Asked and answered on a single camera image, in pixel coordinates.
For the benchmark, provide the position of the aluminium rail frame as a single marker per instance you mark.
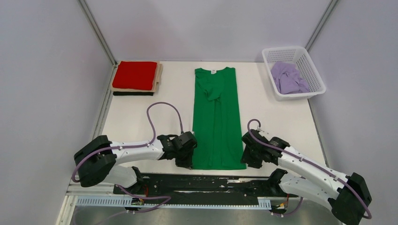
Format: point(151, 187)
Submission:
point(109, 195)

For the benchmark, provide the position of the folded black t shirt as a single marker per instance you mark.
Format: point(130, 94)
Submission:
point(120, 93)

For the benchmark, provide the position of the folded red t shirt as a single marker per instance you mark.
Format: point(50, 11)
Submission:
point(136, 75)

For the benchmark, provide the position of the green t shirt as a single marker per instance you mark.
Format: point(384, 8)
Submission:
point(216, 121)

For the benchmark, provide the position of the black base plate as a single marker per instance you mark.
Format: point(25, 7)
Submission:
point(206, 189)

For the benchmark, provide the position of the white plastic basket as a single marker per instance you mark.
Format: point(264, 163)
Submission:
point(299, 56)

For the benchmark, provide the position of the purple t shirt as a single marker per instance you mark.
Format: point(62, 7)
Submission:
point(287, 79)

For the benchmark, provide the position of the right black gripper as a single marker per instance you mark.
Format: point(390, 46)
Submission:
point(247, 159)

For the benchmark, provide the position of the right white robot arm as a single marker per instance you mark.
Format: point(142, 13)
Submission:
point(346, 196)

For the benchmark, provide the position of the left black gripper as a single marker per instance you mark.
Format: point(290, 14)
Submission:
point(188, 163)

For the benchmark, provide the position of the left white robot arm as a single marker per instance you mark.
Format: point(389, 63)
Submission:
point(101, 160)

